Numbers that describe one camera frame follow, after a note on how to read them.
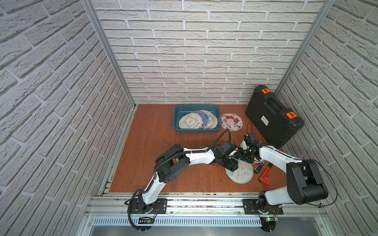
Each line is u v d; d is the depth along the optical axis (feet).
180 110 3.71
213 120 3.59
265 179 2.68
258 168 2.80
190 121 3.50
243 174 2.80
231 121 3.61
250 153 2.25
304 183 1.43
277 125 2.75
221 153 2.28
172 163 1.71
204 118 3.54
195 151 1.85
